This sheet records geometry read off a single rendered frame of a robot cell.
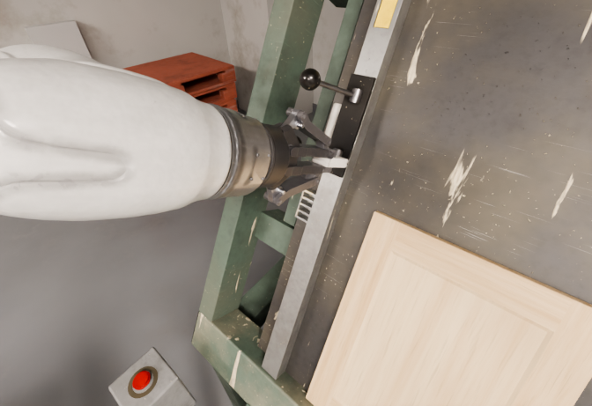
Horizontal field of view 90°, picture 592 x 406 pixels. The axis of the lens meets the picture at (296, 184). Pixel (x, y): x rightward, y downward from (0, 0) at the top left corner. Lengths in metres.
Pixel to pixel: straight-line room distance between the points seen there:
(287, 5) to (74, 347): 2.10
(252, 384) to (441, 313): 0.52
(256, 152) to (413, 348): 0.51
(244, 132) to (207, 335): 0.79
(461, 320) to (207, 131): 0.54
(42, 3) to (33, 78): 3.46
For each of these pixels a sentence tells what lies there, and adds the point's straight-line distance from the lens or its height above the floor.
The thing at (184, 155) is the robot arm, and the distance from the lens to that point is 0.22.
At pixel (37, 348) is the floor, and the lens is 2.45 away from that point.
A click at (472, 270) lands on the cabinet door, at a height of 1.29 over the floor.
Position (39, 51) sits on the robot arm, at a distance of 0.36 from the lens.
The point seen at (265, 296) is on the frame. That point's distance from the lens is 1.11.
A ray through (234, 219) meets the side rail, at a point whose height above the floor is 1.18.
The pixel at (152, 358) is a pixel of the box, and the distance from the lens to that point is 0.94.
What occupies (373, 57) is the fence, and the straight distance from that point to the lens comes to 0.63.
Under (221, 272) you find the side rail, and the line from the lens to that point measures 0.87.
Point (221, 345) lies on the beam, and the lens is 0.96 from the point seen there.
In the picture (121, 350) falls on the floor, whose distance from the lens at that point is 2.16.
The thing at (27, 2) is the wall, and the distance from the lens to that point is 3.66.
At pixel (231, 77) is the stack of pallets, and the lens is 3.08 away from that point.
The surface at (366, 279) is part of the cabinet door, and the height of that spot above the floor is 1.19.
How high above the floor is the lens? 1.72
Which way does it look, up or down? 38 degrees down
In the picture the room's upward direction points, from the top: 3 degrees counter-clockwise
